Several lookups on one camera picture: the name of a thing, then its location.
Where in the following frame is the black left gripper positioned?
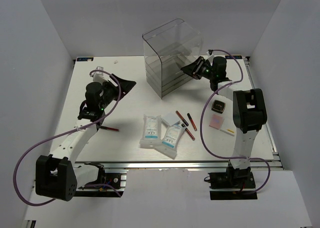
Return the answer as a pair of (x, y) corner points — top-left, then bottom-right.
(99, 74), (136, 110)

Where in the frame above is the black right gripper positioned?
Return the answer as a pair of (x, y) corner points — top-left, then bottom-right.
(180, 56), (215, 81)

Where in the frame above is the clear acrylic organizer with drawers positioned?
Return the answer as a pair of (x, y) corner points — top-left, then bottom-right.
(142, 18), (203, 99)

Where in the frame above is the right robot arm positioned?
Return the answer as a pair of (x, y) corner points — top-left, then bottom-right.
(180, 56), (267, 188)

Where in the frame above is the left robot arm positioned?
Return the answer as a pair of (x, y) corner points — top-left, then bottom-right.
(35, 70), (137, 201)

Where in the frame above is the pink makeup packet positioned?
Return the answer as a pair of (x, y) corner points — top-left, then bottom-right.
(209, 114), (224, 130)

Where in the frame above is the blue label sticker right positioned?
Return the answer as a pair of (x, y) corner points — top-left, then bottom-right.
(225, 55), (243, 60)

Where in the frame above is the blue label sticker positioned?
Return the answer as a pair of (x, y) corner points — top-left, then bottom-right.
(76, 57), (94, 62)
(225, 55), (243, 60)

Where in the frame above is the black gold-edged compact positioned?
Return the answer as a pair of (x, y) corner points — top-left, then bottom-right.
(211, 99), (226, 114)

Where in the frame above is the red lip gloss tube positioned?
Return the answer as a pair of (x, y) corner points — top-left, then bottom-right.
(187, 113), (198, 131)

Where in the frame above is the red lip gloss far left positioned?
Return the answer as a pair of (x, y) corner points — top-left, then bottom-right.
(100, 125), (120, 132)

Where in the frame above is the dark lip gloss tube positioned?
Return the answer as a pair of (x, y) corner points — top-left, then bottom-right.
(175, 110), (189, 127)

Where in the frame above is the white square pad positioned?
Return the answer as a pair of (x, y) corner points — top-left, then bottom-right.
(161, 112), (181, 126)

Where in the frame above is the blue label sticker left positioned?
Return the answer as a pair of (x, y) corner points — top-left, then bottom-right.
(76, 57), (94, 62)

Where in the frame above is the red lip gloss near pad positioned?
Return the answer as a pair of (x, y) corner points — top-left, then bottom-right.
(185, 128), (195, 141)

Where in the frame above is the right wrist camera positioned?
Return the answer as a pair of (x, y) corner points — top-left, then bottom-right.
(206, 49), (215, 60)

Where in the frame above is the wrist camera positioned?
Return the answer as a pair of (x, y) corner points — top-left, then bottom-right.
(89, 66), (105, 83)
(206, 49), (215, 60)

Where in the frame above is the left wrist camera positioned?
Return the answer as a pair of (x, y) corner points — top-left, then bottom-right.
(89, 66), (105, 83)

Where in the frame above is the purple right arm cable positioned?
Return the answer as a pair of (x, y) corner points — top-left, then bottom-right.
(200, 48), (271, 196)

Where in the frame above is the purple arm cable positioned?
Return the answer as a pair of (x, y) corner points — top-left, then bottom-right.
(13, 69), (123, 206)
(200, 48), (271, 196)

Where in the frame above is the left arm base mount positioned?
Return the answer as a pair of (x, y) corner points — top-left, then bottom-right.
(73, 162), (127, 198)

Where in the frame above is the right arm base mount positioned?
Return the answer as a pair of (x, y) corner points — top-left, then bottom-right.
(203, 165), (258, 201)

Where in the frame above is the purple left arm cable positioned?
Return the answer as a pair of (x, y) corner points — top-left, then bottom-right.
(13, 69), (123, 206)

